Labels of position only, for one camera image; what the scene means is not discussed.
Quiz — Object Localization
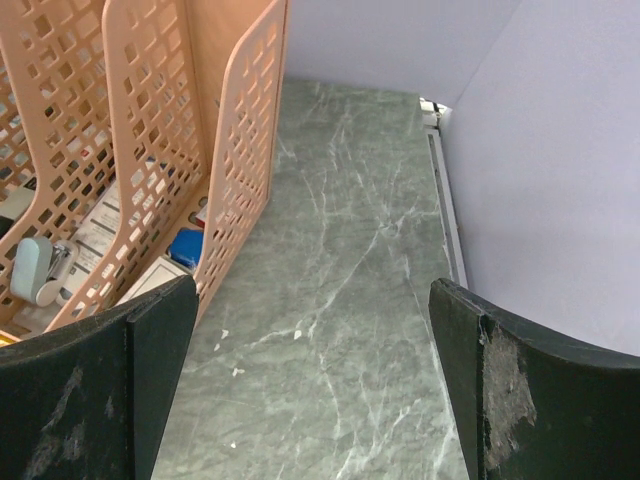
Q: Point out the pink small box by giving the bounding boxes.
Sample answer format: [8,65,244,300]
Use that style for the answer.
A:
[195,206,207,227]

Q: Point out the grey white stapler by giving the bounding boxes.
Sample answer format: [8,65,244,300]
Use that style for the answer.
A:
[10,237,79,307]

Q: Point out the white flat box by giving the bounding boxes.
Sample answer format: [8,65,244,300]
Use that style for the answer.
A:
[118,255,192,305]

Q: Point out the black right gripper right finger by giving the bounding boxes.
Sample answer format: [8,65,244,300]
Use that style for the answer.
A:
[428,278,639,479]

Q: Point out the peach plastic desk organizer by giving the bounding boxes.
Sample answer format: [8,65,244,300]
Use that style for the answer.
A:
[1,1,289,346]

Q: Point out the white oval labelled pouch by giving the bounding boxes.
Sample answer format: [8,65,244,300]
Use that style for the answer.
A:
[55,182,120,306]

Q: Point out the blue small box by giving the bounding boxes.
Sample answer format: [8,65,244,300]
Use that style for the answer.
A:
[168,229,204,269]

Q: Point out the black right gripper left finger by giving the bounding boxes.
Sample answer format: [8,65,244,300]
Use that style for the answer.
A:
[1,275,199,479]

